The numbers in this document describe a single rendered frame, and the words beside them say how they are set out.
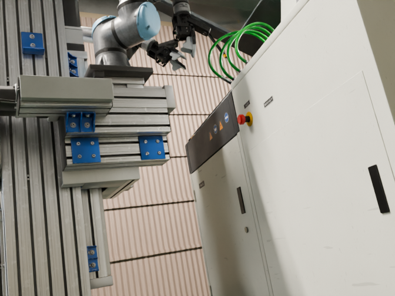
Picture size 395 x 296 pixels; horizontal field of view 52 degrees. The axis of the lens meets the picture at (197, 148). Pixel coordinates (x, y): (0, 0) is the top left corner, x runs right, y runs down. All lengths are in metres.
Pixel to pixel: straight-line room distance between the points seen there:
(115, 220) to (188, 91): 1.59
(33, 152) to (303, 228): 0.92
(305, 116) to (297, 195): 0.23
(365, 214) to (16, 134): 1.12
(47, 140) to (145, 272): 2.42
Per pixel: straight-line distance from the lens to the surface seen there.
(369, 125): 0.94
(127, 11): 1.50
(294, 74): 1.17
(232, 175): 1.60
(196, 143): 1.99
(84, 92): 1.27
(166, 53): 2.12
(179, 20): 1.91
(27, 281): 1.44
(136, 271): 3.75
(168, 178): 3.97
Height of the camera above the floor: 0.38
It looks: 14 degrees up
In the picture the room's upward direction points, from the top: 10 degrees counter-clockwise
